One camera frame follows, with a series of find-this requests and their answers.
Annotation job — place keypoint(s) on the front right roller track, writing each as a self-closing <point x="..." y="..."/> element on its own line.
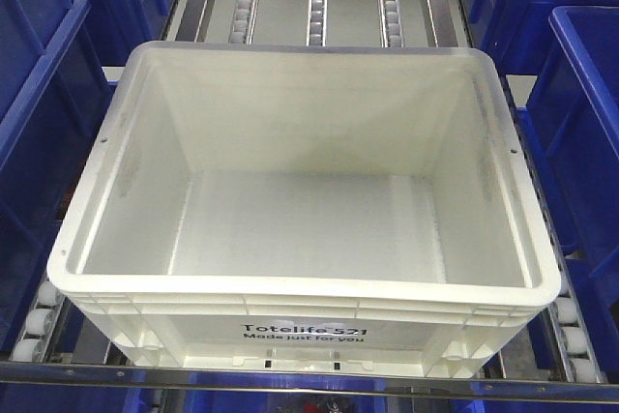
<point x="575" y="349"/>

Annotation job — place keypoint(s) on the left blue bin near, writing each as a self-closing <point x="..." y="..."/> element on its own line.
<point x="46" y="135"/>

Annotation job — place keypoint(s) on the right blue bin near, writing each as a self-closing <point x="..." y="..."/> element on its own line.
<point x="574" y="110"/>

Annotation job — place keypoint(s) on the white plastic tote bin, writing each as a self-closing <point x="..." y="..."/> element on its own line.
<point x="364" y="211"/>

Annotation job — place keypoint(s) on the front left roller track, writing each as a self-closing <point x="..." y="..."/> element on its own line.
<point x="39" y="324"/>

